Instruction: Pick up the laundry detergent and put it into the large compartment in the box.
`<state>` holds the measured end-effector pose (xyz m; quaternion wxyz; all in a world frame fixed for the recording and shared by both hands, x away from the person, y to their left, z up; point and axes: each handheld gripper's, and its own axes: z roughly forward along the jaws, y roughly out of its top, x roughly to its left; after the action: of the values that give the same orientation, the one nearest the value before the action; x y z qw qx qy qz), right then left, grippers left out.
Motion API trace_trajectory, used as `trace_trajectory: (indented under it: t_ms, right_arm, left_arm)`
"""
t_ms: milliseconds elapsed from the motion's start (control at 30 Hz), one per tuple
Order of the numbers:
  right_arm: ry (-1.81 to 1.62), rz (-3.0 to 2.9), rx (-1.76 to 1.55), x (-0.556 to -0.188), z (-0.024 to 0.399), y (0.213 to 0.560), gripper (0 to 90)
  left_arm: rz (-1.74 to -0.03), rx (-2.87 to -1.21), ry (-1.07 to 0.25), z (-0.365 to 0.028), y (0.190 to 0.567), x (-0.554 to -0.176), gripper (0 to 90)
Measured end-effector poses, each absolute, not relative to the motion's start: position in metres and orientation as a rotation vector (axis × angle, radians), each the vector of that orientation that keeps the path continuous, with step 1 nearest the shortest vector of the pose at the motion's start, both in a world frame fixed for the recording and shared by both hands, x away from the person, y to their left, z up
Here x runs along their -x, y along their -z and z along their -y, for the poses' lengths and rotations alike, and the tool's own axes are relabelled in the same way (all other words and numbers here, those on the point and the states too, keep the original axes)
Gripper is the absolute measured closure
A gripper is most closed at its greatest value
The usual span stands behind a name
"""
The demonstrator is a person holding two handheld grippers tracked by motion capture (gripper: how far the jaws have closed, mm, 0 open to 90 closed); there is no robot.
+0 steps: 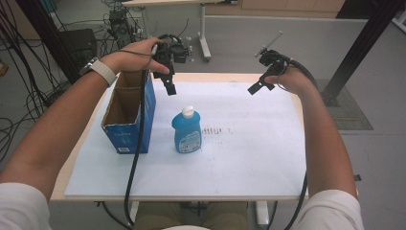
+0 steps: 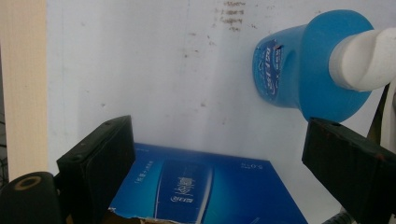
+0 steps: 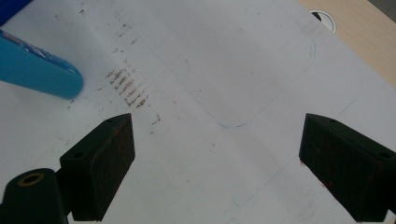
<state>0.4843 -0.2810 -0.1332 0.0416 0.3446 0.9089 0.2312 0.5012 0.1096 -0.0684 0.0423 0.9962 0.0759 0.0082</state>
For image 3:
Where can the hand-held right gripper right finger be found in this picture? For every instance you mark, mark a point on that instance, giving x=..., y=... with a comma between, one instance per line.
x=348, y=168

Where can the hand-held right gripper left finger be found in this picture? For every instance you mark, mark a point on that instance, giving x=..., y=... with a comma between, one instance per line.
x=102, y=161

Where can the blue plastic bottle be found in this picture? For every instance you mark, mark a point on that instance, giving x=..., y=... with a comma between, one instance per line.
x=34, y=71

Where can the blue cardboard box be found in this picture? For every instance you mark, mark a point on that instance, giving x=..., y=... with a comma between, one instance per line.
x=11, y=7

